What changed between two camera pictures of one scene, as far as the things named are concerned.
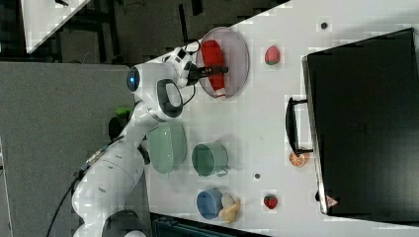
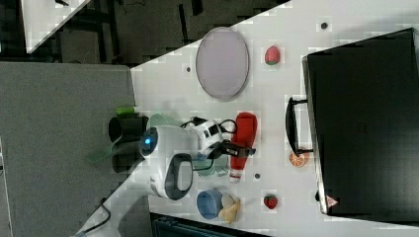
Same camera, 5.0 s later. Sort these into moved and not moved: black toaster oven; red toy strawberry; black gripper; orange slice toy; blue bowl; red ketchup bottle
Moved: red ketchup bottle; black gripper
Not moved: orange slice toy; black toaster oven; blue bowl; red toy strawberry
